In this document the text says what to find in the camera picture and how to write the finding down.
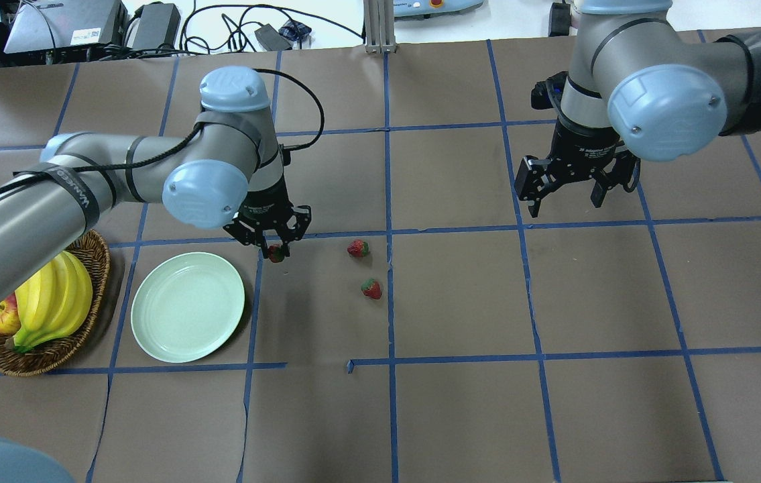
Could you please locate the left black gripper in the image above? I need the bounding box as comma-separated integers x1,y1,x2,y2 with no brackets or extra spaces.
222,144,312,259

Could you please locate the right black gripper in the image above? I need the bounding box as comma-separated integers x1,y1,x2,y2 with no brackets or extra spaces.
514,71,641,218

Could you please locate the red strawberry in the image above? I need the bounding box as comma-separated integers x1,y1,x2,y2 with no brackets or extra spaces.
361,278,383,300
347,239,371,259
266,244,289,263

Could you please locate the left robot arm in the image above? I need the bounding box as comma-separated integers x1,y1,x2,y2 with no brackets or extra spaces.
0,65,312,300

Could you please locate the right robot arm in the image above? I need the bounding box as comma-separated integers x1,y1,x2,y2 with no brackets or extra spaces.
514,1,761,217

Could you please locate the light green plate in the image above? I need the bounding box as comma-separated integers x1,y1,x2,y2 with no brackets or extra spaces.
131,252,246,364

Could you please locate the brown wicker basket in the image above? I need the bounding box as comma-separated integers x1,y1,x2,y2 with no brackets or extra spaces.
0,231,111,376

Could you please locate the yellow banana bunch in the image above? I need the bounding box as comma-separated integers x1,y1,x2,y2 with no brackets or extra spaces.
12,250,93,354

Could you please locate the black power brick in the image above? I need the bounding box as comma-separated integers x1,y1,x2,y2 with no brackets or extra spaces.
128,2,180,51

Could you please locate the red apple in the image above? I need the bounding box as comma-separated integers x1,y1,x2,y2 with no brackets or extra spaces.
0,293,21,335

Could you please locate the silver laptop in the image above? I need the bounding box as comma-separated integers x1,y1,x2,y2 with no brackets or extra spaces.
4,1,127,54

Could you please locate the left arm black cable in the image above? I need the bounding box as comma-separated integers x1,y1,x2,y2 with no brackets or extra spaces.
0,67,325,219

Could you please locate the aluminium frame post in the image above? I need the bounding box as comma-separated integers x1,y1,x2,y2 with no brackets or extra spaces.
363,0,398,53

